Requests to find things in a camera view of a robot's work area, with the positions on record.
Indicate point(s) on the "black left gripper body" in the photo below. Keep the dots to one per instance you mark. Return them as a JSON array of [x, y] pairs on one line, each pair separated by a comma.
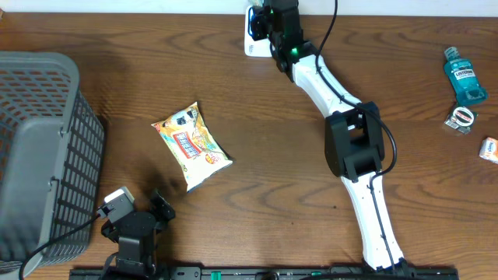
[[156, 217]]

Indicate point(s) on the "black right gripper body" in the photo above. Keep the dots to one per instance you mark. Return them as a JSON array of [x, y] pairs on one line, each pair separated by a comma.
[[261, 29]]

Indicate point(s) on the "orange snack bag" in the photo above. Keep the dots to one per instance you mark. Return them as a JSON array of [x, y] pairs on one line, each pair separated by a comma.
[[191, 143]]

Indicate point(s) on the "blue Listerine mouthwash bottle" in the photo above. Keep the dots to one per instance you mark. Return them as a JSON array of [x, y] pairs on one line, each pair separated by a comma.
[[460, 71]]

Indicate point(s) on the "green round-logo packet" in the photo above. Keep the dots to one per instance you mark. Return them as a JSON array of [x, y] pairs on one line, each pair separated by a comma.
[[461, 119]]

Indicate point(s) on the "small orange tissue pack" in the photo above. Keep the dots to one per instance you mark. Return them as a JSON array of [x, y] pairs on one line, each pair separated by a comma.
[[488, 150]]

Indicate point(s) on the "green wet wipes pack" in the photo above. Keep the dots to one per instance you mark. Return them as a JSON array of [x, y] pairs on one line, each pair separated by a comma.
[[258, 3]]

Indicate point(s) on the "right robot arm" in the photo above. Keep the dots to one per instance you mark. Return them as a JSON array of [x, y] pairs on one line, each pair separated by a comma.
[[353, 130]]

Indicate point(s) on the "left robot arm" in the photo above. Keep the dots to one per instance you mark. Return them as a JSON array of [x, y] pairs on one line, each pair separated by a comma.
[[135, 255]]

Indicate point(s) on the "white barcode scanner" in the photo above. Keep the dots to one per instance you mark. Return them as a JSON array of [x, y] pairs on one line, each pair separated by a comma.
[[254, 48]]

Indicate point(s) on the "grey plastic mesh basket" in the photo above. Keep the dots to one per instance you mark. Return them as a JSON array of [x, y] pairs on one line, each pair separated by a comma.
[[51, 155]]

